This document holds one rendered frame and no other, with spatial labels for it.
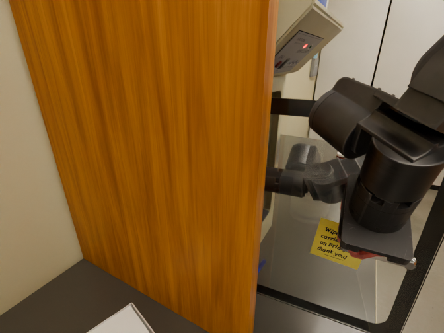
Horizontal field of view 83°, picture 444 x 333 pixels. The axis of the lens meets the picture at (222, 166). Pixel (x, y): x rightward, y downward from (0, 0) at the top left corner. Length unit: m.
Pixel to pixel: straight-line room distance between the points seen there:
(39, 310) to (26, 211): 0.22
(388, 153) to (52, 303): 0.70
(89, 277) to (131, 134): 0.44
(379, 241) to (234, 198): 0.17
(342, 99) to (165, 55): 0.22
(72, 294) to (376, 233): 0.64
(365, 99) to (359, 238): 0.14
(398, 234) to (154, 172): 0.34
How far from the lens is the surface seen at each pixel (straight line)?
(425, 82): 0.24
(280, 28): 0.37
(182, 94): 0.35
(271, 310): 0.64
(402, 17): 3.48
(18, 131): 0.68
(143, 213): 0.50
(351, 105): 0.29
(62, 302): 0.73
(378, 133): 0.26
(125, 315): 0.60
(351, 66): 3.47
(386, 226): 0.31
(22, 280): 0.80
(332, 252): 0.48
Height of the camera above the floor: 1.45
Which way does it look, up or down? 24 degrees down
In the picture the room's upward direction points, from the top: straight up
